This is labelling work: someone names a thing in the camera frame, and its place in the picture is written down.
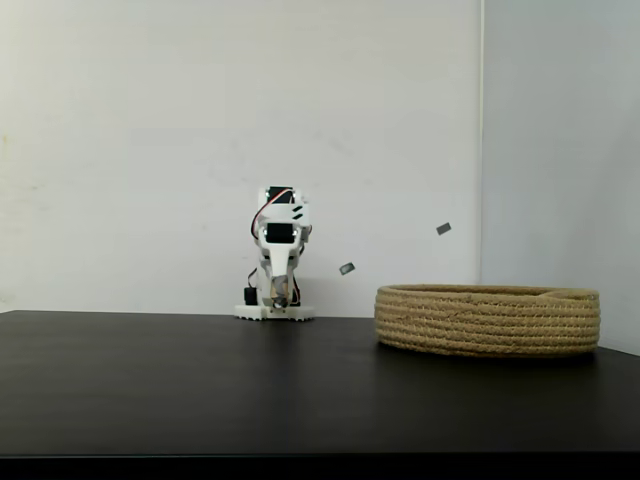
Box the round woven rope basket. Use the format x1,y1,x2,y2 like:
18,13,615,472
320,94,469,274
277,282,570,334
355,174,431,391
374,283,601,358

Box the red black wrist servo cable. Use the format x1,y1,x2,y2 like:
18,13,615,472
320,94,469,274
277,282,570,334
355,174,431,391
249,188,295,242

